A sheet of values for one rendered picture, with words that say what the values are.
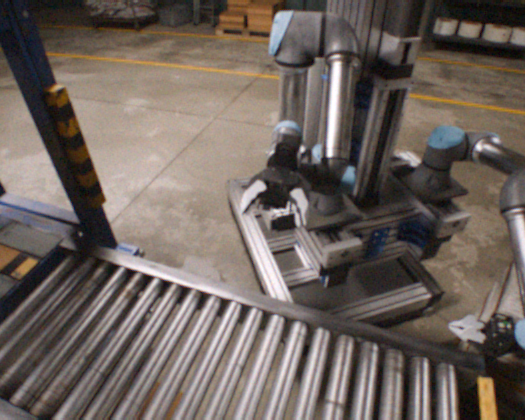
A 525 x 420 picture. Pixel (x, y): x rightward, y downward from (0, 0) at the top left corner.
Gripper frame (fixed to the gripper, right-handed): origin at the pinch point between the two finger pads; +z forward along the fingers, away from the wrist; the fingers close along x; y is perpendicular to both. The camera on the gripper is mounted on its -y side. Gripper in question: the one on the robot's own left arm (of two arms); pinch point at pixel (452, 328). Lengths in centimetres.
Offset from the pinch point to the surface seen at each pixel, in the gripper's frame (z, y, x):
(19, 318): 118, 3, 40
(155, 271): 89, 4, 12
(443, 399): 4.3, 3.0, 23.1
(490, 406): -5.3, 5.5, 22.8
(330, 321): 34.1, 3.5, 11.0
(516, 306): -20.4, -0.9, -14.8
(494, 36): -128, -43, -606
